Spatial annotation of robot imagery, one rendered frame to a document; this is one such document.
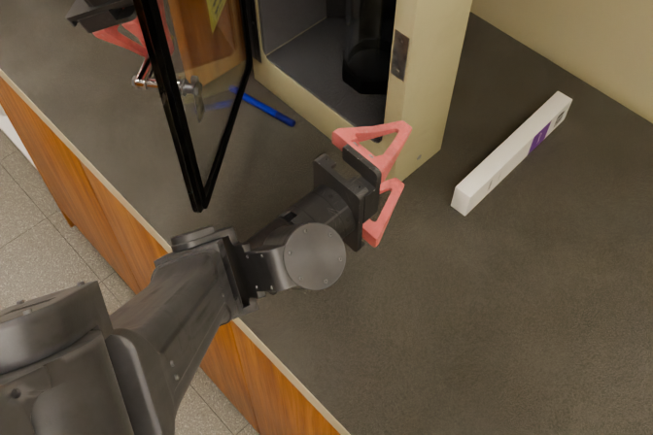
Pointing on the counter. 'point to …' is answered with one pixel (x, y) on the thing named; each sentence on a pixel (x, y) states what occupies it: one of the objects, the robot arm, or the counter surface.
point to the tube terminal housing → (457, 1)
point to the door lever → (145, 77)
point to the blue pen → (268, 110)
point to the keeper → (399, 55)
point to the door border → (168, 78)
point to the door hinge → (250, 1)
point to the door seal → (175, 75)
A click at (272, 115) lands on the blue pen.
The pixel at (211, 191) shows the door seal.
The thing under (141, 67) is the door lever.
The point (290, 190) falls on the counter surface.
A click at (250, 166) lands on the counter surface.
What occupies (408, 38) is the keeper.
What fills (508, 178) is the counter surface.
